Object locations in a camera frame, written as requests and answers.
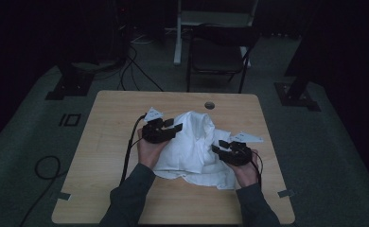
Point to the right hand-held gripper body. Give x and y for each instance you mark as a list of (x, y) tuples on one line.
[(237, 154)]

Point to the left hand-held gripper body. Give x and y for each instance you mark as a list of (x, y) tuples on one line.
[(154, 132)]

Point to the white skirt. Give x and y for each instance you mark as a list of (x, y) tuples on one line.
[(192, 151)]

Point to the person's right hand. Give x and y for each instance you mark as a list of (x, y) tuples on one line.
[(246, 175)]

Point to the person's left hand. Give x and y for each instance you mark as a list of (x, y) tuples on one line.
[(149, 154)]

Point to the round table grommet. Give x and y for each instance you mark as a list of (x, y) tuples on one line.
[(209, 105)]

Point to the black stand base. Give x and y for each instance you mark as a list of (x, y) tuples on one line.
[(294, 94), (70, 85)]

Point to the black folding chair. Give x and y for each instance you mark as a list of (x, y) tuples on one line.
[(217, 53)]

